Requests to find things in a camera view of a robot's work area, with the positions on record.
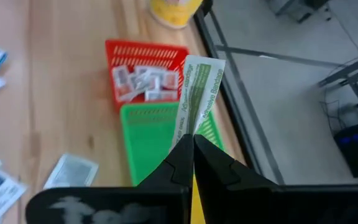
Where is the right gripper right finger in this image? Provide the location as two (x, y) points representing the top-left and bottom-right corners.
(194, 134), (279, 224)

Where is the red plastic basket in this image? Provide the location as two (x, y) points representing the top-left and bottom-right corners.
(104, 39), (190, 113)

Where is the green white adhesive bandage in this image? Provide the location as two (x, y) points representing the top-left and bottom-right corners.
(170, 55), (226, 153)

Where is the yellow Lysol wipes canister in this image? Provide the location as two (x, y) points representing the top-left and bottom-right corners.
(149, 0), (204, 29)

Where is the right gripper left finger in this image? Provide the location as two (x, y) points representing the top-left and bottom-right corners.
(137, 135), (195, 224)

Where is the grey printed wipe packet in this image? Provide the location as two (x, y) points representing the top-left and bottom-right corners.
(44, 153), (99, 190)

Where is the green plastic basket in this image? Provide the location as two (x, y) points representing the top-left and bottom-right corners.
(119, 101), (225, 187)

